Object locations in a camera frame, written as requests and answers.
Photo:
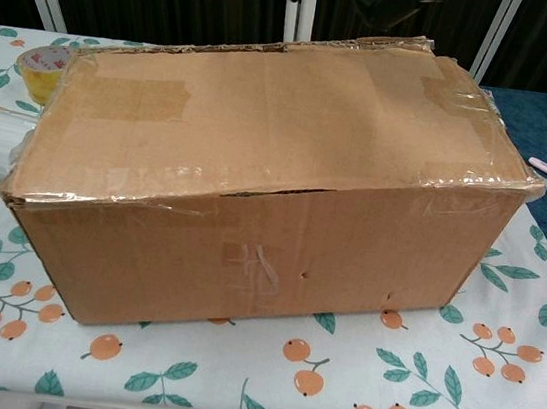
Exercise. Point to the floral leaf print tablecloth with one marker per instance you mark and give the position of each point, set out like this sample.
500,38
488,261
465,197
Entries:
381,380

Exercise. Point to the brown cardboard box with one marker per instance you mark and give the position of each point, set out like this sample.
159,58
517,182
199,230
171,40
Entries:
269,163

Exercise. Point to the yellow packing tape roll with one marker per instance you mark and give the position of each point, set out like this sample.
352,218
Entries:
41,75

